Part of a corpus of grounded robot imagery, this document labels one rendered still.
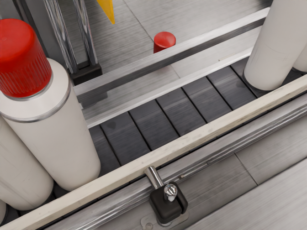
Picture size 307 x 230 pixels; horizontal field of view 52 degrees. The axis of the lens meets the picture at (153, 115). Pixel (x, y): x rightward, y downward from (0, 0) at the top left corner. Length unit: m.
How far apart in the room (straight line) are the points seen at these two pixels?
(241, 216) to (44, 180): 0.20
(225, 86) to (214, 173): 0.11
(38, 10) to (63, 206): 0.19
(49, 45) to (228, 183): 0.27
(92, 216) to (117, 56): 0.26
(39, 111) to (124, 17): 0.38
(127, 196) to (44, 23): 0.20
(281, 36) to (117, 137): 0.21
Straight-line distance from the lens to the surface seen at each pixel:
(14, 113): 0.21
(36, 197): 0.33
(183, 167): 0.36
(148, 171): 0.32
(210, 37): 0.35
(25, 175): 0.29
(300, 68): 0.46
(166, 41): 0.48
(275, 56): 0.37
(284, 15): 0.34
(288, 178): 0.38
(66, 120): 0.23
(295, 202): 0.37
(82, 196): 0.31
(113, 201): 0.35
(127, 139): 0.37
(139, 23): 0.55
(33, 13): 0.34
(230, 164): 0.42
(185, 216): 0.39
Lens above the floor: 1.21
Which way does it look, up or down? 60 degrees down
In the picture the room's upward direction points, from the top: 2 degrees clockwise
